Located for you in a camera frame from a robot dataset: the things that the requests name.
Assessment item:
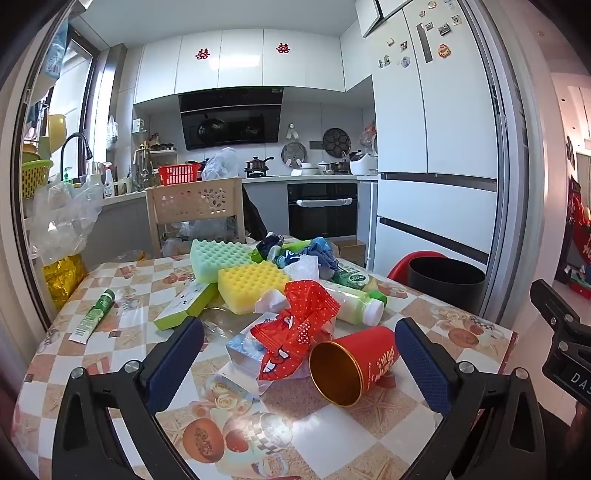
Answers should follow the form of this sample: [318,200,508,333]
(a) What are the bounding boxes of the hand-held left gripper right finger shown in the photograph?
[394,316,548,480]

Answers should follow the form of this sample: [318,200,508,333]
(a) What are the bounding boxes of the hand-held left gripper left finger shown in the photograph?
[52,316,205,480]

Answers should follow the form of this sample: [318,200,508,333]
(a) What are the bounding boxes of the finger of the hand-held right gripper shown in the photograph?
[529,279,580,333]

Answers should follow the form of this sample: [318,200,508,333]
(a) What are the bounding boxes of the red paper cup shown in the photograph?
[309,325,398,408]

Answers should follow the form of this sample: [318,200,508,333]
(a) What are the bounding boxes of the white green box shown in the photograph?
[154,281,218,330]

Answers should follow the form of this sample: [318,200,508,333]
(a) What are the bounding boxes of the black trash bin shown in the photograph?
[406,257,486,319]

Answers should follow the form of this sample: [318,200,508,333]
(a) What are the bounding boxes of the pale green plastic bottle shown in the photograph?
[323,281,387,326]

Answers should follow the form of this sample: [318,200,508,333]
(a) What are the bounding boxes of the yellow egg-crate sponge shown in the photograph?
[217,262,301,315]

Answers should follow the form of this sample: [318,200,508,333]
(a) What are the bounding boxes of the red polka dot wrapper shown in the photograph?
[252,281,341,381]

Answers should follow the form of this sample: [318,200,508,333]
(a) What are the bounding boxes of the light blue tissue pack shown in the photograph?
[226,333,269,370]

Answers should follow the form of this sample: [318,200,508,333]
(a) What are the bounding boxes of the green tube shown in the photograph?
[69,290,116,344]

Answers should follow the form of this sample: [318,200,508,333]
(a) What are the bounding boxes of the red stool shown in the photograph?
[387,251,446,282]

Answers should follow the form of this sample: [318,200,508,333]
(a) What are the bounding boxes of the green egg-crate sponge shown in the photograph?
[190,240,259,283]

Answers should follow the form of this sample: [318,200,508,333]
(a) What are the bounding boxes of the cardboard box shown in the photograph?
[330,240,367,268]

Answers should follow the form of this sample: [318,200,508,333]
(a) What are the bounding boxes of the gold foil bag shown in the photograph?
[43,254,88,312]

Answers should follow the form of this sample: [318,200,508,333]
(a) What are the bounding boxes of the dark blue cloth item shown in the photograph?
[256,233,284,259]

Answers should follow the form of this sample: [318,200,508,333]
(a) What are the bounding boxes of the white crumpled paper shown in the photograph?
[295,256,321,282]

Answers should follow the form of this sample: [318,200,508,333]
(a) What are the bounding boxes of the beige perforated chair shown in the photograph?
[146,176,245,259]

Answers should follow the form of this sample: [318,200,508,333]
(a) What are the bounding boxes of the black jacket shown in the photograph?
[242,187,269,241]

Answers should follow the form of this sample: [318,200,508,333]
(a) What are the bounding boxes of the black built-in oven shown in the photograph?
[287,182,358,238]

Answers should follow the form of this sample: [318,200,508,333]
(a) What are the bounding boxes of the clear plastic bag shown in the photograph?
[34,182,102,264]

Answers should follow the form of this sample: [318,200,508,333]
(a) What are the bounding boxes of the red plastic basket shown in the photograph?
[158,165,201,186]

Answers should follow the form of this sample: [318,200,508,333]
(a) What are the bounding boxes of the white refrigerator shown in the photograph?
[372,0,499,278]

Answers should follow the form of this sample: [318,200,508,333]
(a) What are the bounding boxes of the white blue plastic bag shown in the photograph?
[201,148,241,181]

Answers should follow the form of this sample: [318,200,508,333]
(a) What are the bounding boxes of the white rice cooker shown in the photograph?
[349,152,378,176]

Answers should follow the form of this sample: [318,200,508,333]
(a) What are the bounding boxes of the cooking pot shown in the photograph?
[245,156,274,178]

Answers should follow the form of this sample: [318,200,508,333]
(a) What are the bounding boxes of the lime green basket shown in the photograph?
[21,159,54,199]

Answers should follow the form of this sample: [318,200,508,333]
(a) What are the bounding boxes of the grey round plate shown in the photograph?
[281,142,308,169]

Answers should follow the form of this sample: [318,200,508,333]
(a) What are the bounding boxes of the dark round baking pan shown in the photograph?
[322,128,352,155]

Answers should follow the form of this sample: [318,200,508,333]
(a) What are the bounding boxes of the black kitchen faucet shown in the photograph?
[61,133,93,182]

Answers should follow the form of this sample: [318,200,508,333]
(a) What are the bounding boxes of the black range hood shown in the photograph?
[178,88,283,151]

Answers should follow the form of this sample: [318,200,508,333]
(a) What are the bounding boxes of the yellow bowl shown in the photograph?
[48,114,66,153]

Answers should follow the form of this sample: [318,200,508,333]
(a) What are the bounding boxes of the group of fridge magnets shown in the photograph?
[378,0,462,70]

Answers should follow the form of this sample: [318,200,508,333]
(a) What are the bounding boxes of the white wall cabinets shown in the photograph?
[134,28,347,104]

